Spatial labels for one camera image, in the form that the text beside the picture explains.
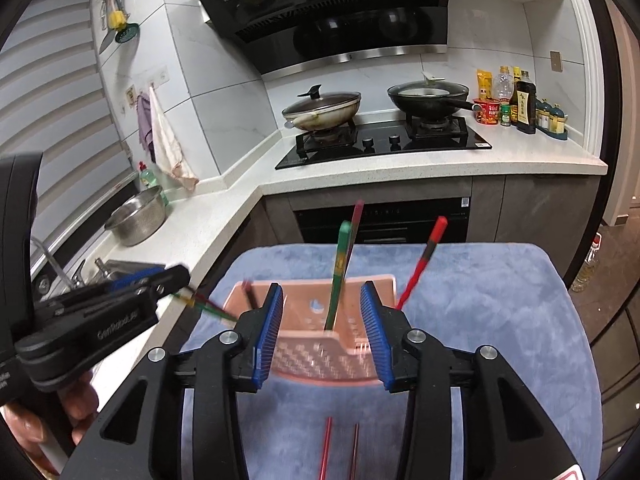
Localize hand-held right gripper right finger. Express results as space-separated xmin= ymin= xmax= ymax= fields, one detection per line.
xmin=360 ymin=281 xmax=586 ymax=480

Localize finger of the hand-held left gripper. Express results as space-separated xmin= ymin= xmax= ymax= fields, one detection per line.
xmin=35 ymin=280 xmax=168 ymax=322
xmin=105 ymin=265 xmax=192 ymax=296

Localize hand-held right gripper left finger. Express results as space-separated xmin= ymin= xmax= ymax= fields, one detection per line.
xmin=67 ymin=282 xmax=286 ymax=480

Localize pink plastic basket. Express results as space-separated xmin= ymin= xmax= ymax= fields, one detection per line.
xmin=222 ymin=274 xmax=398 ymax=387

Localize green and red chopstick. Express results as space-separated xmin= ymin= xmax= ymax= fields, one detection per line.
xmin=172 ymin=291 xmax=240 ymax=323

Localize person's left hand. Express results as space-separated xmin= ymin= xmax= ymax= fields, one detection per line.
xmin=0 ymin=370 xmax=101 ymax=463

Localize steel faucet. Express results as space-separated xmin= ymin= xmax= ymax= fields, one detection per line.
xmin=30 ymin=237 xmax=87 ymax=291

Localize steel colander bowl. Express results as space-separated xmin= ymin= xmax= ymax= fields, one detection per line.
xmin=104 ymin=185 xmax=168 ymax=247

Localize green dish soap bottle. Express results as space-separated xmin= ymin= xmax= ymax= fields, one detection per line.
xmin=138 ymin=161 xmax=171 ymax=208

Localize built-in oven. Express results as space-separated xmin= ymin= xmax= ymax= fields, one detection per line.
xmin=292 ymin=197 xmax=471 ymax=246

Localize blue plush mat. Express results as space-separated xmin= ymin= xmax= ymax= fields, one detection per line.
xmin=180 ymin=242 xmax=601 ymax=480

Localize white hanging towel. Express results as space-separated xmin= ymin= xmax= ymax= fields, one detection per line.
xmin=148 ymin=85 xmax=201 ymax=191

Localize purple hanging cloth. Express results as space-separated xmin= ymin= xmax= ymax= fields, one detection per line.
xmin=136 ymin=92 xmax=153 ymax=151

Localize window blinds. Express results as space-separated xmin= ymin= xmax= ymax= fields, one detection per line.
xmin=0 ymin=0 xmax=138 ymax=281

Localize black gas hob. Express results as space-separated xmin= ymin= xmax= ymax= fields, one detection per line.
xmin=275 ymin=117 xmax=493 ymax=171

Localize oil bottle on floor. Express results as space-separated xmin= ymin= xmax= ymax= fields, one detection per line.
xmin=570 ymin=234 xmax=601 ymax=293

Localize wok with glass lid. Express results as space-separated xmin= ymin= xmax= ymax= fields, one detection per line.
xmin=281 ymin=85 xmax=362 ymax=133

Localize black frying pan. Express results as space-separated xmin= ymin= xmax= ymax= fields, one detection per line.
xmin=387 ymin=72 xmax=483 ymax=117

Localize red instant noodle cup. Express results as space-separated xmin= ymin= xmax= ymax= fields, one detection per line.
xmin=472 ymin=98 xmax=502 ymax=126

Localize yellow brush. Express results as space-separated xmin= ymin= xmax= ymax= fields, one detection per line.
xmin=106 ymin=0 xmax=127 ymax=31

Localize dark soy sauce bottle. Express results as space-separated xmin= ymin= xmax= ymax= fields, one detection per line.
xmin=510 ymin=71 xmax=538 ymax=133

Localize green spice jar set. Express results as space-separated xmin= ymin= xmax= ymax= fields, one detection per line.
xmin=535 ymin=97 xmax=571 ymax=141

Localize clear oil bottle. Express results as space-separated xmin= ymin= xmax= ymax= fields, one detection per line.
xmin=492 ymin=65 xmax=513 ymax=102

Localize black range hood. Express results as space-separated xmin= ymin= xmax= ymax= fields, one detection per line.
xmin=196 ymin=0 xmax=451 ymax=77

